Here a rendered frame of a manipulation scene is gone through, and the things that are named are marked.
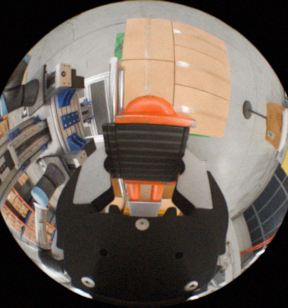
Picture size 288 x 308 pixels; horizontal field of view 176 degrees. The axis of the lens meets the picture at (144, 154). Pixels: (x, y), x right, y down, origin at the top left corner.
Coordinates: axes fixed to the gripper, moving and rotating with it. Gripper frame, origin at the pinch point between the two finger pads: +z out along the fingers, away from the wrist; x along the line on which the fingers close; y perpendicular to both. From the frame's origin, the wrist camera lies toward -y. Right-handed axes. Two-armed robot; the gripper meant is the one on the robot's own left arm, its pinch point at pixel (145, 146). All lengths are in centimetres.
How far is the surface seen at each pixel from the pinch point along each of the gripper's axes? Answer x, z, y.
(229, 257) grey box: 90, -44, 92
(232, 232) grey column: 105, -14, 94
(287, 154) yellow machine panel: 724, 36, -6
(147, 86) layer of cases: 0, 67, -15
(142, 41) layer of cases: -5, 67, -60
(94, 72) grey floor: -73, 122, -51
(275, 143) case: 191, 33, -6
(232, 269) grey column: 95, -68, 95
